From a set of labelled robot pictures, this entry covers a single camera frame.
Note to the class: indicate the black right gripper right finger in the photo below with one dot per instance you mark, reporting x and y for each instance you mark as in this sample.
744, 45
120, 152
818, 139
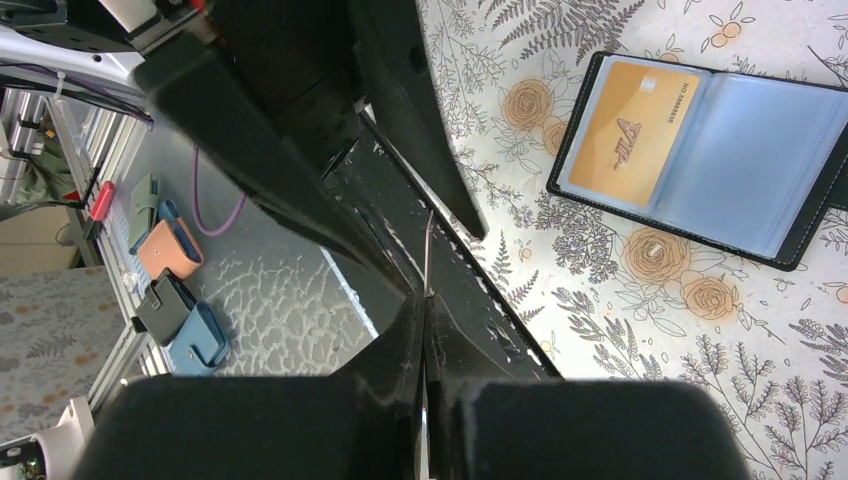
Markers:
484, 425

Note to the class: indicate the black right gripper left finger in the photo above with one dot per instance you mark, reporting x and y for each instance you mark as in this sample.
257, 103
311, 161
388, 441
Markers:
363, 421

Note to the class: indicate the orange credit card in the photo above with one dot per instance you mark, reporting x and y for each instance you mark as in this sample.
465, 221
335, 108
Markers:
633, 126

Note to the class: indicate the black leather card holder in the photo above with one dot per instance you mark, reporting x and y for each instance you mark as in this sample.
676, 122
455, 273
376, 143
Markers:
758, 163

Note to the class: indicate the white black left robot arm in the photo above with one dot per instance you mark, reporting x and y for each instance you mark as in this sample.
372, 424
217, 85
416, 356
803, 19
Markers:
276, 93

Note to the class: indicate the blue card holder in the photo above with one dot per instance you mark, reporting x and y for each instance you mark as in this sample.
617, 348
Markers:
200, 346

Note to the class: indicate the salmon pink card holder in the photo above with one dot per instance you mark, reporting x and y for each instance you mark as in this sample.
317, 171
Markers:
171, 246

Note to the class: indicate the green card holder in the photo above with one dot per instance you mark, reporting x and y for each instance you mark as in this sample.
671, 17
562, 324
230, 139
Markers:
144, 202

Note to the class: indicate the floral patterned table mat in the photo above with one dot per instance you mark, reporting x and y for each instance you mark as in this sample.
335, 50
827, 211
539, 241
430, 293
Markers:
606, 297

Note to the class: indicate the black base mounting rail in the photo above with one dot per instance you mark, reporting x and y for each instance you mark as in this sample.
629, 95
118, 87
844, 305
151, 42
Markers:
394, 207

